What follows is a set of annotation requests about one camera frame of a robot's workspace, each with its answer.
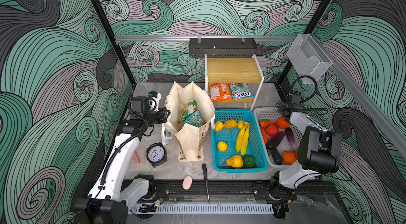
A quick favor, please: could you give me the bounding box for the light purple eggplant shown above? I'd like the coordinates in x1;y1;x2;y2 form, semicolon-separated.
285;127;299;153

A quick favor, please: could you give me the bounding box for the green yellow snack bag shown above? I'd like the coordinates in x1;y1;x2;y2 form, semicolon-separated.
179;100;197;122

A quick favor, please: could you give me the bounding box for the teal red snack bag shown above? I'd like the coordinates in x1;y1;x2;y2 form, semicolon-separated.
181;110;204;127

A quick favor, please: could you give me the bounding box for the cream canvas grocery bag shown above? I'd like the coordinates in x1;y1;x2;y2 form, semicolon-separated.
161;82;215;162

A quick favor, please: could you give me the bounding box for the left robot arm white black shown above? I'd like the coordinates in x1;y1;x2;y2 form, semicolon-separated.
71;91;170;224

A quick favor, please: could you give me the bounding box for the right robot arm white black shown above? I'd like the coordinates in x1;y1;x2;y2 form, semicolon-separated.
269;76;342;198

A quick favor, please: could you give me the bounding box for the teal Fox's candy bag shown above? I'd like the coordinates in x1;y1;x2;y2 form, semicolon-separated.
229;83;254;101

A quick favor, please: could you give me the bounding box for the orange snack bag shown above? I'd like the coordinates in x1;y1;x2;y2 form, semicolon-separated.
209;83;233;102

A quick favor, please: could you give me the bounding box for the orange tomato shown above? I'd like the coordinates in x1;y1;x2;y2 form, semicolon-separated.
276;117;290;129

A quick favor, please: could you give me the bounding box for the white plastic basket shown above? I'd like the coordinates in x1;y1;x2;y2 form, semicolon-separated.
253;106;322;170

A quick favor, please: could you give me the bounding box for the orange carrot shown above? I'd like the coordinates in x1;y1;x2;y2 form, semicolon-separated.
260;121;275;144

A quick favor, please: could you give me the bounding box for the dark eggplant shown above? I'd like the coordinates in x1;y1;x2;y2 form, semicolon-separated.
266;131;285;165

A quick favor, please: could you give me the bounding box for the black alarm clock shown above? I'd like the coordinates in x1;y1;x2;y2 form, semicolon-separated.
146;143;167;168

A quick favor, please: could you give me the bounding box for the orange bell pepper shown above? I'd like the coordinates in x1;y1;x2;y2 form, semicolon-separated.
282;151;297;165

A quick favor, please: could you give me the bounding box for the small yellow banana bunch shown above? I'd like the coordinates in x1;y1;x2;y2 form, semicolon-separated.
235;121;250;155

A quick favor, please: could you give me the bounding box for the yellow mango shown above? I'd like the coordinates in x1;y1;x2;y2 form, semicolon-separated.
224;119;238;129

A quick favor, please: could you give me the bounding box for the teal plastic basket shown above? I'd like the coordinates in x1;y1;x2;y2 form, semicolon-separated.
211;109;268;173

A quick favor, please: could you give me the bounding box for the green avocado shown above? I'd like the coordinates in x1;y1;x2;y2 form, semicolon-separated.
243;155;256;169

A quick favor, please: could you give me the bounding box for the yellow lemon upper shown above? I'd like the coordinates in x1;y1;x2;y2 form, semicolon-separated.
215;121;224;132

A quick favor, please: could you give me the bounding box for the yellow lemon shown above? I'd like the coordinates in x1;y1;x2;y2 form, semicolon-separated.
217;141;228;152
215;121;224;132

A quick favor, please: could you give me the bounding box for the white wooden two-tier shelf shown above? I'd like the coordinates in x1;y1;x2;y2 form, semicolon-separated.
204;54;264;111

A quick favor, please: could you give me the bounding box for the black screwdriver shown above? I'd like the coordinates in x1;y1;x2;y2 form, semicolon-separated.
202;164;210;203

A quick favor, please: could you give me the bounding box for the yellow pear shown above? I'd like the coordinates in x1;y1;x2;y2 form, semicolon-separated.
226;155;243;169

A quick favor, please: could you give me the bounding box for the pink oval eraser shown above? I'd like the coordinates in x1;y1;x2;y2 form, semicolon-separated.
182;176;193;190

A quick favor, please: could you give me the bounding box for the yellow lemon lower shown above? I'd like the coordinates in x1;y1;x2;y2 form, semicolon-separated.
217;141;228;152

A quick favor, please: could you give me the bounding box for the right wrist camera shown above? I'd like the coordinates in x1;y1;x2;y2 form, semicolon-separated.
287;93;301;110

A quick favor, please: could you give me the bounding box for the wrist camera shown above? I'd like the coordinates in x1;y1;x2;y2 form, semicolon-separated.
148;91;161;111
287;93;301;110

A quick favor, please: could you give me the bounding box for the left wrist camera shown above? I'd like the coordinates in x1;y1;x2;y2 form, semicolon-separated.
148;91;161;111

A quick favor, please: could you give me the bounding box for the clear acrylic wall holder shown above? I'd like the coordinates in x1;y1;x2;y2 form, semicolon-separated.
287;34;333;85

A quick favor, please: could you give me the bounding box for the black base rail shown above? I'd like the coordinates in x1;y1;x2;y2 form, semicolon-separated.
138;179;338;203

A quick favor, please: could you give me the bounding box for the white cable duct strip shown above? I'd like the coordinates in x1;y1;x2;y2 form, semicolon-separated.
147;203;274;215

